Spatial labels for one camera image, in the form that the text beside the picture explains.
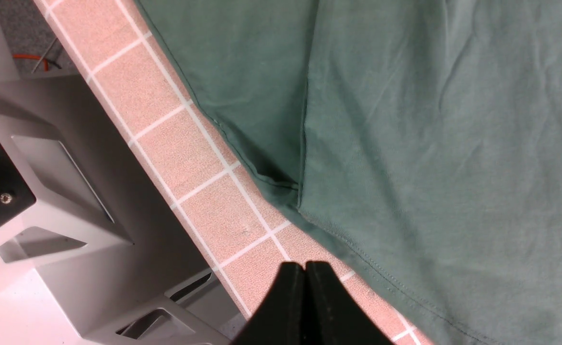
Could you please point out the grey robot base mount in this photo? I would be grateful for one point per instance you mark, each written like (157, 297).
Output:
(90, 254)

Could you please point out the pink checkered tablecloth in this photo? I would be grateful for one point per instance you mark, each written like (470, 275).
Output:
(241, 236)

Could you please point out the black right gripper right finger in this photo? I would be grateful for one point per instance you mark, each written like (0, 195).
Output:
(330, 315)

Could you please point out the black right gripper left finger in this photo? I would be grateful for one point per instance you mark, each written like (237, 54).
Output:
(278, 319)

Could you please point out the green long-sleeved shirt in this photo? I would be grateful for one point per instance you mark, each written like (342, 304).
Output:
(419, 141)

